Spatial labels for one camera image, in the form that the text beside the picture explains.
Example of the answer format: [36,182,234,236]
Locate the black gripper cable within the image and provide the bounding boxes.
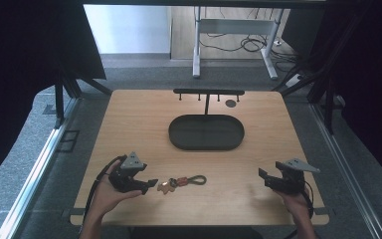
[284,180,315,239]
[81,154,128,225]

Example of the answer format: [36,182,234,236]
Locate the black floor cables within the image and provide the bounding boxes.
[199,8,301,73]

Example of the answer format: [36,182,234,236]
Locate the white metal desk frame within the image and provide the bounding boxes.
[192,6,285,81]

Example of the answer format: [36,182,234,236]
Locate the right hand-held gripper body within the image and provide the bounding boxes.
[272,157,321,195]

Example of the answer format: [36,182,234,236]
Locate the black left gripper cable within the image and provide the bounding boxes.
[81,154,128,225]

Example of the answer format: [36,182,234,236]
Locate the person's right hand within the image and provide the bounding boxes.
[273,188,312,222]

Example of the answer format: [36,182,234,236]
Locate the person's left hand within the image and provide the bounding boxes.
[89,159,143,220]

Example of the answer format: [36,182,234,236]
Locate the black metal stand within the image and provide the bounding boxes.
[53,68,113,129]
[272,59,341,135]

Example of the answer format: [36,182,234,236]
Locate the black key rack with tray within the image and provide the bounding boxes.
[167,88,246,151]

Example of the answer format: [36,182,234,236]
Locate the keychain with green cord loop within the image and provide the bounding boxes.
[156,174,208,196]

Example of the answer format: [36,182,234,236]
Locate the aluminium frame rail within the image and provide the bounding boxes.
[309,103,382,239]
[0,98,81,239]

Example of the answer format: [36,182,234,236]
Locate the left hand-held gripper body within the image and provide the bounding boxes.
[108,151,148,194]

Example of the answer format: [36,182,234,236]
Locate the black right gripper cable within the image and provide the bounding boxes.
[284,180,315,239]

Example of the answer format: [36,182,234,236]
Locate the black curtain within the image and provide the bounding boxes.
[0,0,107,192]
[280,0,382,193]

